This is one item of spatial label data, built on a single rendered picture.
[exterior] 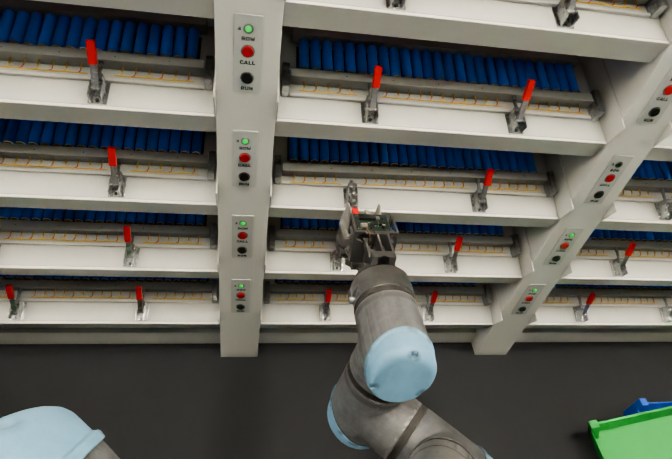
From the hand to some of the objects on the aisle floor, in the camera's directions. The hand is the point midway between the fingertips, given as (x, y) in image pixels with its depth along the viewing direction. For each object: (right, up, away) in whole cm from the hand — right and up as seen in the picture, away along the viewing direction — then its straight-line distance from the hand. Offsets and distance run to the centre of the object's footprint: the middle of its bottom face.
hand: (356, 217), depth 93 cm
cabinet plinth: (+4, -30, +52) cm, 61 cm away
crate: (+76, -58, +27) cm, 100 cm away
